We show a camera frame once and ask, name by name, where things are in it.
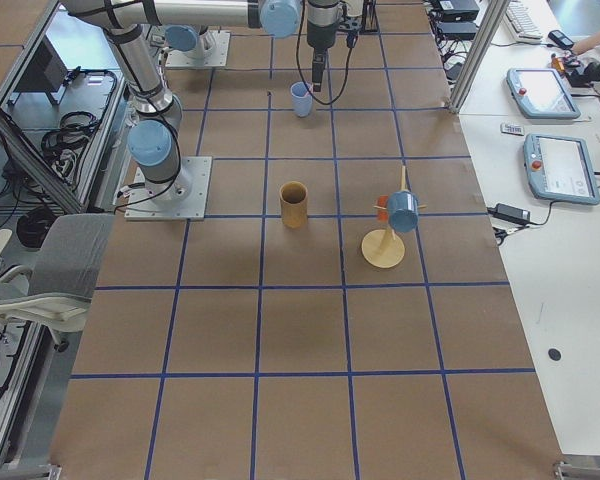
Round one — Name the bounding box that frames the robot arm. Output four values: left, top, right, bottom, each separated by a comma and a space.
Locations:
63, 1, 343, 210
306, 0, 376, 52

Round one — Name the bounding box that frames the teach pendant far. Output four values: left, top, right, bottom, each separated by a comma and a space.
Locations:
506, 68, 581, 120

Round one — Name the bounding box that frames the orange cup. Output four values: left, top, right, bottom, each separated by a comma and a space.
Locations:
375, 195, 389, 223

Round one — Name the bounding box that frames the aluminium frame post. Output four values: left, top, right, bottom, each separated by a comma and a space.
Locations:
448, 0, 510, 114

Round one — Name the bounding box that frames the wooden mug tree stand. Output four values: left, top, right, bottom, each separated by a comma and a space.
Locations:
361, 165, 424, 269

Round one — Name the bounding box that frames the grey office chair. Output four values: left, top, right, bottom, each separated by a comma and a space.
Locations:
0, 213, 114, 352

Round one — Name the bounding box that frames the teach pendant near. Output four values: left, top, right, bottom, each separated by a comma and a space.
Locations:
523, 134, 600, 205

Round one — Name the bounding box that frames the blue mug on stand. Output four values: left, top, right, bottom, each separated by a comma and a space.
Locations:
386, 190, 419, 233

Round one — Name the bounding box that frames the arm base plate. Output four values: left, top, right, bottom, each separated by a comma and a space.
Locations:
165, 26, 231, 69
124, 156, 212, 221

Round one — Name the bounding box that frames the teach pendant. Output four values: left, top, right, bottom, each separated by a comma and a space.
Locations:
506, 68, 581, 120
523, 134, 600, 205

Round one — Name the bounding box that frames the bamboo cylinder holder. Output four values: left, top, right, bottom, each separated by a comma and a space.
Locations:
279, 181, 308, 229

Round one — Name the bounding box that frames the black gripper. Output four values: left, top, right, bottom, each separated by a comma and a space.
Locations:
311, 48, 327, 92

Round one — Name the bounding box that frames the light blue plastic cup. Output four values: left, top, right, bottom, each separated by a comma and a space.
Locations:
290, 81, 313, 118

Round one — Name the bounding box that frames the black power brick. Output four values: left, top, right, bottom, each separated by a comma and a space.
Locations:
489, 203, 531, 226

